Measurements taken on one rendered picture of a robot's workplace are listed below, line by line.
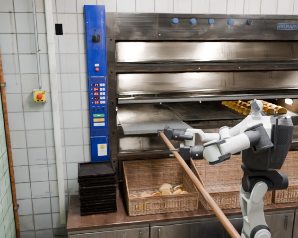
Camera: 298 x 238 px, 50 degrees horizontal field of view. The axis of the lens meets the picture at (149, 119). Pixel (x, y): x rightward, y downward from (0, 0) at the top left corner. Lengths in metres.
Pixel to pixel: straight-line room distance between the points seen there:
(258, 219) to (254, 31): 1.59
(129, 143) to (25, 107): 0.91
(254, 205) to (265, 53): 1.42
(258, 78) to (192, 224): 1.40
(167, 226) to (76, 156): 0.96
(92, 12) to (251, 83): 1.49
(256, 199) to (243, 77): 1.23
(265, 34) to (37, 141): 2.16
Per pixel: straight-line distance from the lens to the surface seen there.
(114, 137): 2.80
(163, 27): 2.75
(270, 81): 3.13
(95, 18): 2.64
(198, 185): 1.60
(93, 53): 2.64
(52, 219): 3.10
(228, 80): 2.95
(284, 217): 2.96
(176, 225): 2.60
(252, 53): 3.01
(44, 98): 2.66
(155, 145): 2.86
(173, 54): 2.75
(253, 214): 2.29
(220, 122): 2.99
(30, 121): 2.79
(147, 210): 2.57
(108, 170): 2.56
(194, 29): 2.82
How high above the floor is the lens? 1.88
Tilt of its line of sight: 14 degrees down
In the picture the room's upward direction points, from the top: straight up
